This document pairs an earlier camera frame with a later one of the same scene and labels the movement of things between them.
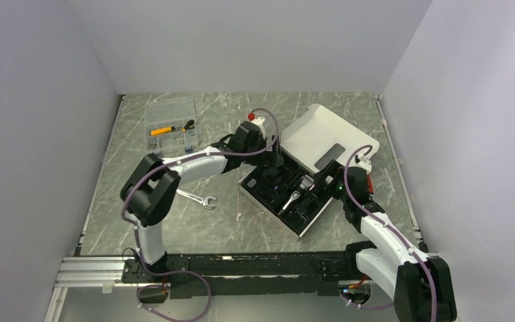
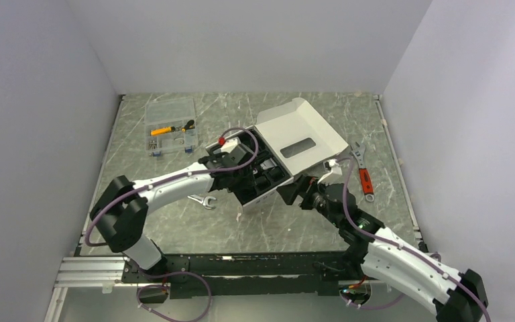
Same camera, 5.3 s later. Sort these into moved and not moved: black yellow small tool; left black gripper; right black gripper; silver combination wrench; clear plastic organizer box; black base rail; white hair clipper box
Moved: right black gripper; white hair clipper box; left black gripper
Not moved: black yellow small tool; silver combination wrench; black base rail; clear plastic organizer box
